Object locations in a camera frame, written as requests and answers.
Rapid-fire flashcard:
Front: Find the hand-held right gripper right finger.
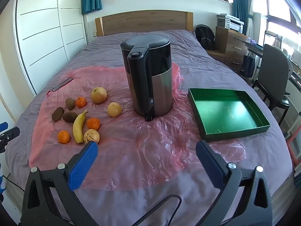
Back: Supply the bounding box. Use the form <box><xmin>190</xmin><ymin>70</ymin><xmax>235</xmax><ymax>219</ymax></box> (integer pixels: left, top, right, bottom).
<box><xmin>196</xmin><ymin>140</ymin><xmax>274</xmax><ymax>226</ymax></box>

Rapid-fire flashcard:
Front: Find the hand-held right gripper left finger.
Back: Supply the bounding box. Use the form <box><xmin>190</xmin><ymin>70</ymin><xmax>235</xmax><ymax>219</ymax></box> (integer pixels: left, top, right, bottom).
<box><xmin>21</xmin><ymin>142</ymin><xmax>99</xmax><ymax>226</ymax></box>

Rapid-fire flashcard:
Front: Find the tan marked round fruit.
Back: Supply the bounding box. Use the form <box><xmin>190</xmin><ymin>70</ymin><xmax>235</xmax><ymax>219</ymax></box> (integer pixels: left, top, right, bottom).
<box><xmin>84</xmin><ymin>129</ymin><xmax>100</xmax><ymax>144</ymax></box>

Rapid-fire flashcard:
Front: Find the orange tangerine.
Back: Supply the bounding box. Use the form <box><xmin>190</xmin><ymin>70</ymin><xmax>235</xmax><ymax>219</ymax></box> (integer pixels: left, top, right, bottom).
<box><xmin>58</xmin><ymin>131</ymin><xmax>70</xmax><ymax>144</ymax></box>
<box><xmin>75</xmin><ymin>96</ymin><xmax>87</xmax><ymax>108</ymax></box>
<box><xmin>87</xmin><ymin>118</ymin><xmax>101</xmax><ymax>131</ymax></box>

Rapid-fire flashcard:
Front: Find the yellow banana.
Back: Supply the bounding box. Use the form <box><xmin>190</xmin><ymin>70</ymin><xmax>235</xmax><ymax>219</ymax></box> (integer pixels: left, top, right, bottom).
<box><xmin>73</xmin><ymin>109</ymin><xmax>89</xmax><ymax>144</ymax></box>

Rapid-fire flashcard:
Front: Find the green tray box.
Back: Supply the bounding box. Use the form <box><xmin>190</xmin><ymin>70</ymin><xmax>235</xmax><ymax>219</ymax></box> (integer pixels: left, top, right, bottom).
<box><xmin>187</xmin><ymin>88</ymin><xmax>271</xmax><ymax>142</ymax></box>

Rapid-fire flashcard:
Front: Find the pale yellow pear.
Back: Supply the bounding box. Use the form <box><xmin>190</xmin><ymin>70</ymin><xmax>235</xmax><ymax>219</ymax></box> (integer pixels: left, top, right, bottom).
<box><xmin>107</xmin><ymin>102</ymin><xmax>123</xmax><ymax>118</ymax></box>

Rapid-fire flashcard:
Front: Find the yellow-green apple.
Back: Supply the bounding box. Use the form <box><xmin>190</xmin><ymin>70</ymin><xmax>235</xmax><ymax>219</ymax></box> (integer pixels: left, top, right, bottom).
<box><xmin>91</xmin><ymin>87</ymin><xmax>108</xmax><ymax>104</ymax></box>

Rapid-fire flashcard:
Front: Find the pink plastic sheet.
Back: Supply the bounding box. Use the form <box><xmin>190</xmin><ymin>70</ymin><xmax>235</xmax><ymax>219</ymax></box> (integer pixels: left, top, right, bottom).
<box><xmin>29</xmin><ymin>63</ymin><xmax>246</xmax><ymax>191</ymax></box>

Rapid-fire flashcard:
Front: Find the black and steel electric kettle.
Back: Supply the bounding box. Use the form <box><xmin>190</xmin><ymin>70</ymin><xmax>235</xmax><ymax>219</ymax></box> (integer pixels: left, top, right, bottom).
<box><xmin>120</xmin><ymin>34</ymin><xmax>173</xmax><ymax>122</ymax></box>

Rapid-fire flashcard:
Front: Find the black hanging bag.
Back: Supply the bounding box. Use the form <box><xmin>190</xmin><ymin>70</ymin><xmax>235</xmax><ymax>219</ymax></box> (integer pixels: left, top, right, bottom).
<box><xmin>240</xmin><ymin>52</ymin><xmax>255</xmax><ymax>78</ymax></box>

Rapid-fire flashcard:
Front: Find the white wardrobe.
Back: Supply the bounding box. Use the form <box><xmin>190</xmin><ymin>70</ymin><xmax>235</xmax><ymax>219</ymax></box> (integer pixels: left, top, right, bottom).
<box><xmin>14</xmin><ymin>0</ymin><xmax>88</xmax><ymax>95</ymax></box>

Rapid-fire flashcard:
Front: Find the grey office chair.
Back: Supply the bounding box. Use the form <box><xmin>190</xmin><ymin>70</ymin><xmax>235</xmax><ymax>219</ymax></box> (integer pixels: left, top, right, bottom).
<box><xmin>253</xmin><ymin>44</ymin><xmax>291</xmax><ymax>125</ymax></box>

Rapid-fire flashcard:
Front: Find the wooden dresser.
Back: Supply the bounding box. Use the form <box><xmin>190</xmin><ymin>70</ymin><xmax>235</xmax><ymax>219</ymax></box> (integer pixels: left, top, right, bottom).
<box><xmin>208</xmin><ymin>26</ymin><xmax>250</xmax><ymax>73</ymax></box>

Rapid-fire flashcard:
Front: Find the desk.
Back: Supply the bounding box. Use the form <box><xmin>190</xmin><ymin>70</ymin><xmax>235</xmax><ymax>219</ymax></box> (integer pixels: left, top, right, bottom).
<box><xmin>245</xmin><ymin>38</ymin><xmax>301</xmax><ymax>85</ymax></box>

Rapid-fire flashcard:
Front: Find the black backpack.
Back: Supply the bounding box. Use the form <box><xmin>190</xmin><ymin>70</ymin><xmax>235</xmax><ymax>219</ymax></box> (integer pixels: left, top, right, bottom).
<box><xmin>195</xmin><ymin>24</ymin><xmax>216</xmax><ymax>50</ymax></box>

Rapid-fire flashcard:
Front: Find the white printer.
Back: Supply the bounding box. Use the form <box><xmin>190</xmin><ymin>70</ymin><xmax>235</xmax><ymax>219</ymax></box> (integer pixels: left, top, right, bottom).
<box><xmin>216</xmin><ymin>14</ymin><xmax>245</xmax><ymax>33</ymax></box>

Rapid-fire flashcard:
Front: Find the wooden headboard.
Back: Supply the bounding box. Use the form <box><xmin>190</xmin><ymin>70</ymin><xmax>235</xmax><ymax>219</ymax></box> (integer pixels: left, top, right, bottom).
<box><xmin>95</xmin><ymin>11</ymin><xmax>194</xmax><ymax>37</ymax></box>

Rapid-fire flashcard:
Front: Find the window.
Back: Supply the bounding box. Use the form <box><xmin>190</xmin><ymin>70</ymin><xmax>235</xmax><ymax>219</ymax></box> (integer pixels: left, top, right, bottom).
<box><xmin>253</xmin><ymin>0</ymin><xmax>301</xmax><ymax>59</ymax></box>

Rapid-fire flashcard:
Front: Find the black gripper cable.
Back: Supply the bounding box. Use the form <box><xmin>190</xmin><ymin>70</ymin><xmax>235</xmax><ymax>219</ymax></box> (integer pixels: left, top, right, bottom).
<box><xmin>132</xmin><ymin>194</ymin><xmax>182</xmax><ymax>226</ymax></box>

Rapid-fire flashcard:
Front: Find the grey knife red handle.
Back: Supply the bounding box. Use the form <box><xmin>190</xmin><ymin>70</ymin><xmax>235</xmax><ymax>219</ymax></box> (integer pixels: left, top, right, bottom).
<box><xmin>47</xmin><ymin>77</ymin><xmax>73</xmax><ymax>97</ymax></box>

